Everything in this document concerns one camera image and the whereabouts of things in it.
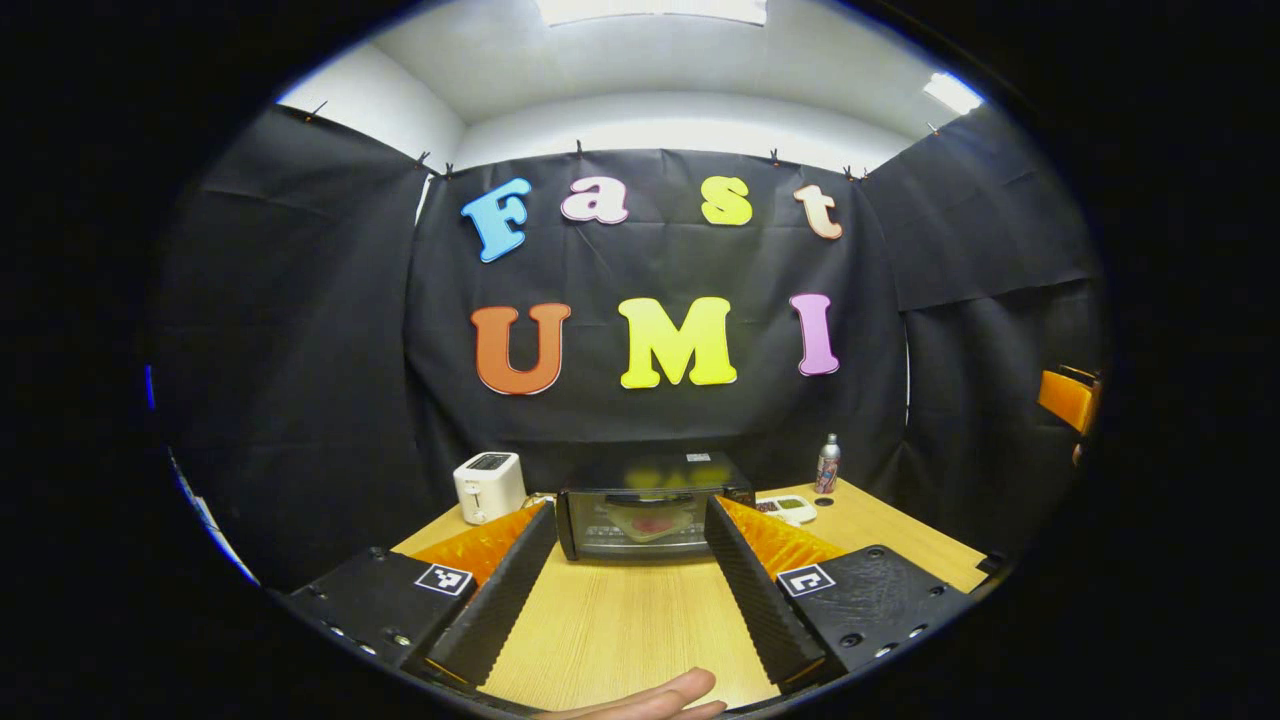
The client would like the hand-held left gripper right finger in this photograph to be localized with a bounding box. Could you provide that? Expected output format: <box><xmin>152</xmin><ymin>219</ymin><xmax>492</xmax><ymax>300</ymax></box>
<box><xmin>703</xmin><ymin>494</ymin><xmax>976</xmax><ymax>691</ymax></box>

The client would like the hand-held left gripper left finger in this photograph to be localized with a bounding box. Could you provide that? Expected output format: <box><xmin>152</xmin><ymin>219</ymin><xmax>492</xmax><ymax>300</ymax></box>
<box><xmin>285</xmin><ymin>500</ymin><xmax>558</xmax><ymax>691</ymax></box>

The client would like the cream round plate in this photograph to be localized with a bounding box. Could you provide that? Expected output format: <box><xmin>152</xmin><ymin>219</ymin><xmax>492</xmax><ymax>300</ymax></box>
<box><xmin>598</xmin><ymin>505</ymin><xmax>703</xmax><ymax>543</ymax></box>

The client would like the black electric oven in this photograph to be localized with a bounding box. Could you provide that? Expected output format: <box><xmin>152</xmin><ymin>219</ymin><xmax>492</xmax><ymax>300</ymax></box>
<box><xmin>555</xmin><ymin>450</ymin><xmax>757</xmax><ymax>562</ymax></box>

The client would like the white compartment snack tray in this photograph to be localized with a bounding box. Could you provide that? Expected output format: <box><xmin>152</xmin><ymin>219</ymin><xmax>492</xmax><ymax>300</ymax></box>
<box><xmin>755</xmin><ymin>494</ymin><xmax>818</xmax><ymax>526</ymax></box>

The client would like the white toaster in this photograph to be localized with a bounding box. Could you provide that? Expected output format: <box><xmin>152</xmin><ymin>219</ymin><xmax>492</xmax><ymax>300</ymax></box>
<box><xmin>452</xmin><ymin>451</ymin><xmax>527</xmax><ymax>526</ymax></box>

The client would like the black backdrop cloth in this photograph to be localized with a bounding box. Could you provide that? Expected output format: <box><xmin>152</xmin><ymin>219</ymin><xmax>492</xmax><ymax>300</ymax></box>
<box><xmin>145</xmin><ymin>103</ymin><xmax>1109</xmax><ymax>591</ymax></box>

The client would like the small ceiling light panel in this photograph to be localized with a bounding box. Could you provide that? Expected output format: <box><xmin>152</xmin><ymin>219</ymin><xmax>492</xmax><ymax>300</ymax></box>
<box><xmin>922</xmin><ymin>72</ymin><xmax>986</xmax><ymax>116</ymax></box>

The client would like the large ceiling light panel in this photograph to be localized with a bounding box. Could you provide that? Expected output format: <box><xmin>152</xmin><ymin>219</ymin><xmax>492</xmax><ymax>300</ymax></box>
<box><xmin>537</xmin><ymin>0</ymin><xmax>768</xmax><ymax>27</ymax></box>

